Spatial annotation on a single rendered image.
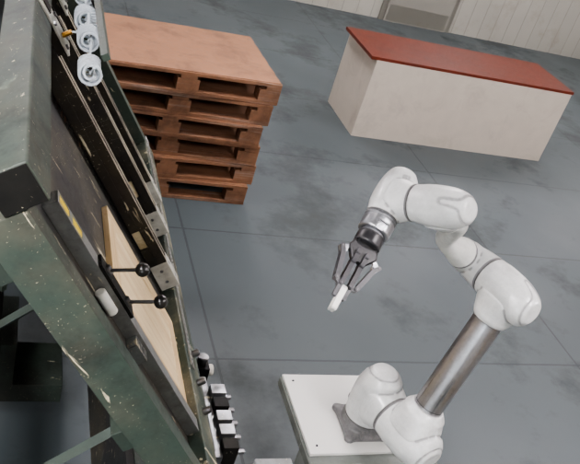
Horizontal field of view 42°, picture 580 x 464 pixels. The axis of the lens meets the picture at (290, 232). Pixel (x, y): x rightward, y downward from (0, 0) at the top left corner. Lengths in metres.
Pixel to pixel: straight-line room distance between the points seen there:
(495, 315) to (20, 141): 1.49
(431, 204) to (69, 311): 0.91
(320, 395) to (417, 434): 0.49
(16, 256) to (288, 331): 2.90
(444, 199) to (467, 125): 5.56
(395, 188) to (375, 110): 4.98
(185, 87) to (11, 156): 3.39
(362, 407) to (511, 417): 1.94
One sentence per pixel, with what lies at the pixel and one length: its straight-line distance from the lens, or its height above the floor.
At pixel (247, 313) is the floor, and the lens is 4.42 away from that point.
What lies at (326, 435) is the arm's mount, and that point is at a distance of 2.80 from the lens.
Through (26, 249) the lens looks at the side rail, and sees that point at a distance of 1.63.
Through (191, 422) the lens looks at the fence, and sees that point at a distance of 2.43.
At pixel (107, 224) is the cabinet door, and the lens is 2.42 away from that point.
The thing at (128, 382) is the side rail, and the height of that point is 1.36.
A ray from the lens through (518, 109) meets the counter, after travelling 7.68.
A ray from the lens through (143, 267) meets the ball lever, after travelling 1.94.
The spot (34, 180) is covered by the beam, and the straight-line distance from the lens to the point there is 1.54.
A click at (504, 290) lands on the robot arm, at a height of 1.55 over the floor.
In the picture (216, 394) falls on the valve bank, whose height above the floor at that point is 0.76.
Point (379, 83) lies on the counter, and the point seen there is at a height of 0.54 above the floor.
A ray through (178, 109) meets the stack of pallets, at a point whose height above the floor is 0.66.
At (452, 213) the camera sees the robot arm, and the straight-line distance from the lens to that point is 1.93.
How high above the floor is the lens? 2.71
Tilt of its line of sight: 31 degrees down
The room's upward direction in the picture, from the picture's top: 18 degrees clockwise
